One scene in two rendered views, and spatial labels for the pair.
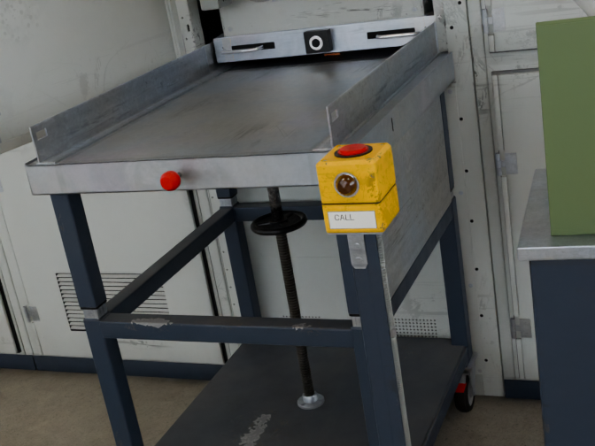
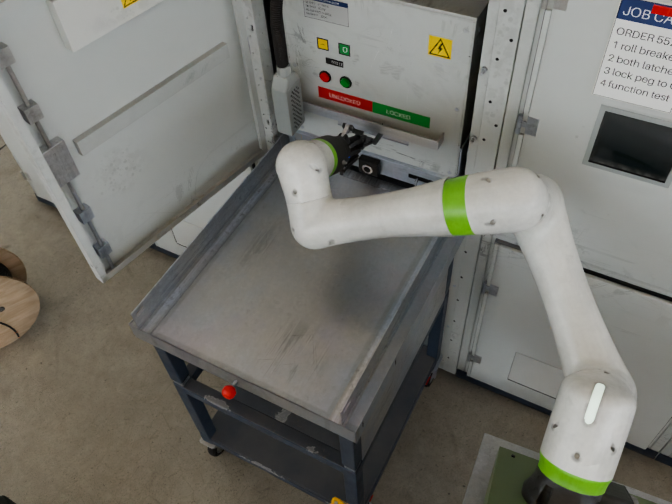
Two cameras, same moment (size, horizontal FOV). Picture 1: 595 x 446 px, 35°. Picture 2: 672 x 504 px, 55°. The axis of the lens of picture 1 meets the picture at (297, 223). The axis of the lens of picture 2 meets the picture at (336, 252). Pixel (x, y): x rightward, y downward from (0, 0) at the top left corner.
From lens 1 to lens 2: 1.23 m
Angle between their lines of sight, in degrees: 32
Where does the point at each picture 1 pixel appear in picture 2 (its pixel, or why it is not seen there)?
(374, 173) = not seen: outside the picture
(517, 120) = (505, 273)
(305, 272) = not seen: hidden behind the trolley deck
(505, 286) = (470, 334)
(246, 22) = (315, 128)
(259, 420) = not seen: hidden behind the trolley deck
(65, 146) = (159, 303)
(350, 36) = (395, 170)
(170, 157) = (230, 371)
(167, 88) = (245, 196)
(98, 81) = (191, 184)
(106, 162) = (186, 352)
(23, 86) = (130, 217)
